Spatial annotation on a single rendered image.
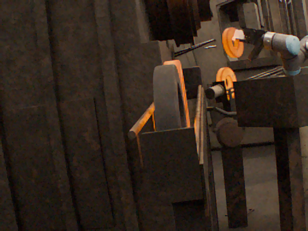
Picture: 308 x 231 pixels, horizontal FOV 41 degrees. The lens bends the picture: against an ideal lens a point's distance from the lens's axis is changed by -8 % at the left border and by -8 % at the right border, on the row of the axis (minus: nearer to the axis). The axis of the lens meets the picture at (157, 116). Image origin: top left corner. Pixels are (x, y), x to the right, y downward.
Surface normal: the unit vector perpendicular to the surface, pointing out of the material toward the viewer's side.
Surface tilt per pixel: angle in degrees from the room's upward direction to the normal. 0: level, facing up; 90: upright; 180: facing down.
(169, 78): 43
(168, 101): 66
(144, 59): 90
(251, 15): 90
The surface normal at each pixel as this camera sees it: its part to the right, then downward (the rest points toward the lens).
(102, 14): -0.11, 0.08
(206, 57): -0.34, 0.11
